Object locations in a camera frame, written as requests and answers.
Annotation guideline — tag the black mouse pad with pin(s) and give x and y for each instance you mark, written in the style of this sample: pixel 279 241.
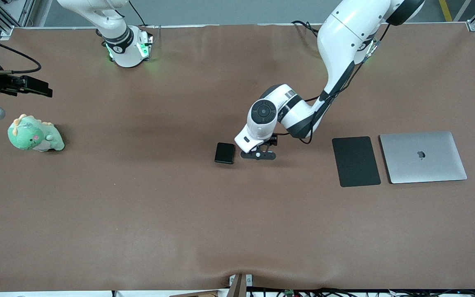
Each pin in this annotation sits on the black mouse pad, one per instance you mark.
pixel 356 161

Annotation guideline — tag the green dinosaur plush toy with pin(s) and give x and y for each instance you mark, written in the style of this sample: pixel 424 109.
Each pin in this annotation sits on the green dinosaur plush toy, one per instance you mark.
pixel 27 136

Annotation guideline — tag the black phone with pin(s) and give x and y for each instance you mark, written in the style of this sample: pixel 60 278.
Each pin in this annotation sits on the black phone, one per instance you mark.
pixel 224 153

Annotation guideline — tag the brown camera mount post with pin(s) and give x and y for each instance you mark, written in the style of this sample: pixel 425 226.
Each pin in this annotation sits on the brown camera mount post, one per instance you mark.
pixel 237 288

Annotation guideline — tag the brown table mat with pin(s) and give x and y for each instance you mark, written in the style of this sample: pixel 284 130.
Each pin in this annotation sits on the brown table mat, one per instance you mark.
pixel 237 214

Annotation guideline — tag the silver laptop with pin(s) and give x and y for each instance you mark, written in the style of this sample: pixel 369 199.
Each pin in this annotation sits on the silver laptop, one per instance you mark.
pixel 423 165

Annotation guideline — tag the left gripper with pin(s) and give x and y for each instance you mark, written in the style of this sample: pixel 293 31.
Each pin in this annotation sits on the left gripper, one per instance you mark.
pixel 273 140

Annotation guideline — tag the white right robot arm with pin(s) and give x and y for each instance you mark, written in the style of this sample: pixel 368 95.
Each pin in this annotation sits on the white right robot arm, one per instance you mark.
pixel 126 53

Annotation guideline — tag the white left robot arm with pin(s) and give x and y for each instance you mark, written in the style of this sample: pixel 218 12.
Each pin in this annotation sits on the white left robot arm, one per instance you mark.
pixel 344 37

